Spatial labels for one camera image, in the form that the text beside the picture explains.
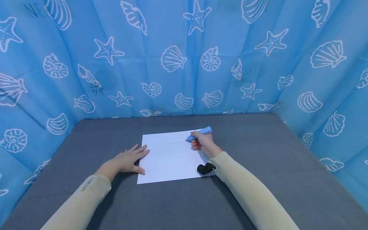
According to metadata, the person's right hand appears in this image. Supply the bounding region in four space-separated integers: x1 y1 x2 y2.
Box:
190 131 223 159

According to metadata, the person's left hand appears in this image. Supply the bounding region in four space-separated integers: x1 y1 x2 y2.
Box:
107 144 150 176

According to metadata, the light blue thick pen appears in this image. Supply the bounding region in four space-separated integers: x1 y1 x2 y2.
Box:
185 126 213 142

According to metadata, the white sheet of paper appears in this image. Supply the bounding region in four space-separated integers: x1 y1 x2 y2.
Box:
137 129 217 185

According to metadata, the person's left forearm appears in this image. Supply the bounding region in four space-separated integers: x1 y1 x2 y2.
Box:
40 165 112 230

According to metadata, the person's right forearm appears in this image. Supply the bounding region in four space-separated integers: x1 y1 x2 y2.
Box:
209 151 300 230

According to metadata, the black wrist band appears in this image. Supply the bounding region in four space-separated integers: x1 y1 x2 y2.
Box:
197 162 216 175

